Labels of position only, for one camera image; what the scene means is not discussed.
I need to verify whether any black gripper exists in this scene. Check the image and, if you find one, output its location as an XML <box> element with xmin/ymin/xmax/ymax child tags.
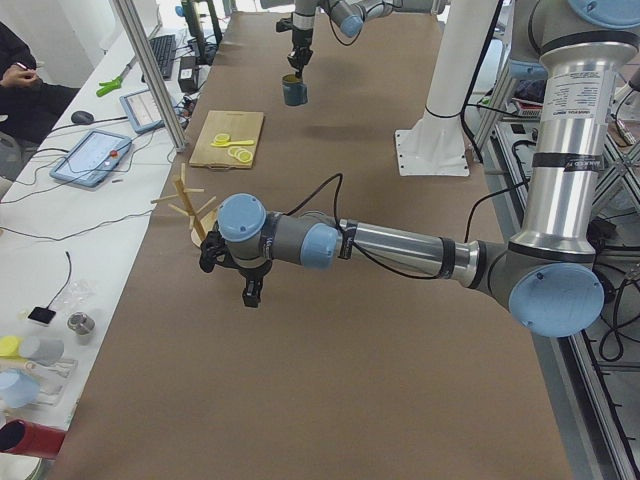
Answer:
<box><xmin>287</xmin><ymin>27</ymin><xmax>314</xmax><ymax>70</ymax></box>
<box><xmin>238</xmin><ymin>264</ymin><xmax>272</xmax><ymax>308</ymax></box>

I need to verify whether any dark teal mug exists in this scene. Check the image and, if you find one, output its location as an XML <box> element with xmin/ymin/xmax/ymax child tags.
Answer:
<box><xmin>281</xmin><ymin>74</ymin><xmax>308</xmax><ymax>107</ymax></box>

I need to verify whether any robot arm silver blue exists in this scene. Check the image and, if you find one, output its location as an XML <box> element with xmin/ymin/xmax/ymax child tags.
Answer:
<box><xmin>199</xmin><ymin>1</ymin><xmax>639</xmax><ymax>337</ymax></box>
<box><xmin>276</xmin><ymin>0</ymin><xmax>403</xmax><ymax>78</ymax></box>

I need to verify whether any wooden cup storage rack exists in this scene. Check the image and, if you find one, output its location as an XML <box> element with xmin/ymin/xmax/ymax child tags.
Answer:
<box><xmin>150</xmin><ymin>163</ymin><xmax>218</xmax><ymax>247</ymax></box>

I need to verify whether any grey cup on tray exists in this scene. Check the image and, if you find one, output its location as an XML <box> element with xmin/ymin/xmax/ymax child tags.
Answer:
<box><xmin>18</xmin><ymin>336</ymin><xmax>65</xmax><ymax>366</ymax></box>

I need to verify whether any yellow cup on tray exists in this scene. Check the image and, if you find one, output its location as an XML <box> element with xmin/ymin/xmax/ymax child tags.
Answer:
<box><xmin>0</xmin><ymin>335</ymin><xmax>23</xmax><ymax>358</ymax></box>

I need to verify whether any light blue cup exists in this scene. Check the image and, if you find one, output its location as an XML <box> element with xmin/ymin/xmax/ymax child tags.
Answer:
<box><xmin>1</xmin><ymin>369</ymin><xmax>40</xmax><ymax>408</ymax></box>

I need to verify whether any wooden cutting board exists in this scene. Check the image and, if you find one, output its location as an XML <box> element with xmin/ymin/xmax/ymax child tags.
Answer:
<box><xmin>189</xmin><ymin>110</ymin><xmax>265</xmax><ymax>170</ymax></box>

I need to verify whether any yellow plastic knife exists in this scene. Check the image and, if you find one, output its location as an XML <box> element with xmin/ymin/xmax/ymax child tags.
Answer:
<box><xmin>210</xmin><ymin>140</ymin><xmax>255</xmax><ymax>148</ymax></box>

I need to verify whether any lemon slice near knife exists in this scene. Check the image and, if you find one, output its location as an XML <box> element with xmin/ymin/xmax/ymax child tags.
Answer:
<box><xmin>212</xmin><ymin>133</ymin><xmax>231</xmax><ymax>146</ymax></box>

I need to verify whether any black keyboard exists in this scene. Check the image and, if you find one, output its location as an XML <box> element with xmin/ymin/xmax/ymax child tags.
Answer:
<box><xmin>149</xmin><ymin>35</ymin><xmax>176</xmax><ymax>80</ymax></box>

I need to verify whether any blue teach pendant far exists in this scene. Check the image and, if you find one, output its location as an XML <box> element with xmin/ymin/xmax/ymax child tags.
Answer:
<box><xmin>119</xmin><ymin>89</ymin><xmax>164</xmax><ymax>134</ymax></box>

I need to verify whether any blue teach pendant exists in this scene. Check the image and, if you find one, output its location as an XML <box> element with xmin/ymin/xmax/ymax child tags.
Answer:
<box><xmin>119</xmin><ymin>89</ymin><xmax>164</xmax><ymax>134</ymax></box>
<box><xmin>49</xmin><ymin>129</ymin><xmax>133</xmax><ymax>188</ymax></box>

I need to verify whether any small metal weight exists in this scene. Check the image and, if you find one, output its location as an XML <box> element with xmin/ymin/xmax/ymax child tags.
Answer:
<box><xmin>67</xmin><ymin>312</ymin><xmax>95</xmax><ymax>336</ymax></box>

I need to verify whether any small black square pad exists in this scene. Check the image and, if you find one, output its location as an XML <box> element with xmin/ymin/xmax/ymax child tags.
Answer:
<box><xmin>27</xmin><ymin>306</ymin><xmax>56</xmax><ymax>325</ymax></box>

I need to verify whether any blue teach pendant near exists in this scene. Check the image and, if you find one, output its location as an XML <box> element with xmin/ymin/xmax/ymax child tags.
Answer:
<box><xmin>49</xmin><ymin>129</ymin><xmax>133</xmax><ymax>188</ymax></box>

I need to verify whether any black computer mouse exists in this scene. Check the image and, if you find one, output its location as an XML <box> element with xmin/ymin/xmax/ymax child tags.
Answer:
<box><xmin>70</xmin><ymin>110</ymin><xmax>95</xmax><ymax>125</ymax></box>

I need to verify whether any red cylinder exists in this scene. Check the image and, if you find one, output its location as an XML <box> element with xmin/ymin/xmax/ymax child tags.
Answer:
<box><xmin>1</xmin><ymin>419</ymin><xmax>66</xmax><ymax>459</ymax></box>

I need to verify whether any seated person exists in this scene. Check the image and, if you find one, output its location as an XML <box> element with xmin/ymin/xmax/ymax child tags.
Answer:
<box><xmin>1</xmin><ymin>23</ymin><xmax>80</xmax><ymax>144</ymax></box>

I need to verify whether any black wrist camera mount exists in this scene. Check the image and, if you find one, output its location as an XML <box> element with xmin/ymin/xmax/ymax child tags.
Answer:
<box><xmin>199</xmin><ymin>230</ymin><xmax>227</xmax><ymax>273</ymax></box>

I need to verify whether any white pedestal column base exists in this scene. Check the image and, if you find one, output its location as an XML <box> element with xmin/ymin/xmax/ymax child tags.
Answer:
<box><xmin>395</xmin><ymin>0</ymin><xmax>501</xmax><ymax>177</ymax></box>

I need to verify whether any aluminium frame post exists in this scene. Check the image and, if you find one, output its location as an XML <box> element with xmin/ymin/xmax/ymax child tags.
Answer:
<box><xmin>113</xmin><ymin>0</ymin><xmax>187</xmax><ymax>153</ymax></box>

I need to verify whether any green handled tool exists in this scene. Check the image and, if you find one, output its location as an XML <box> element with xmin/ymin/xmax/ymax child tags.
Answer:
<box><xmin>96</xmin><ymin>63</ymin><xmax>132</xmax><ymax>98</ymax></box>

